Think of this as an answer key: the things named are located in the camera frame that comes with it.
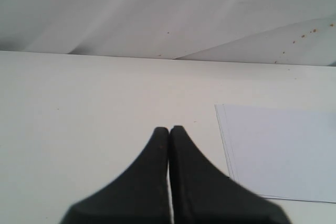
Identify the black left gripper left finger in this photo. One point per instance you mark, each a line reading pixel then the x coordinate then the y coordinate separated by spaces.
pixel 139 195

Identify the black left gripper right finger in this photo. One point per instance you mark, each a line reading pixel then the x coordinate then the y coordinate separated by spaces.
pixel 201 193

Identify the white paper sheet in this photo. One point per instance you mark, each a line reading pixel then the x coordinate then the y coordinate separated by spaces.
pixel 280 153

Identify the white backdrop sheet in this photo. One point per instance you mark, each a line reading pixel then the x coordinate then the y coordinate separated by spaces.
pixel 296 32

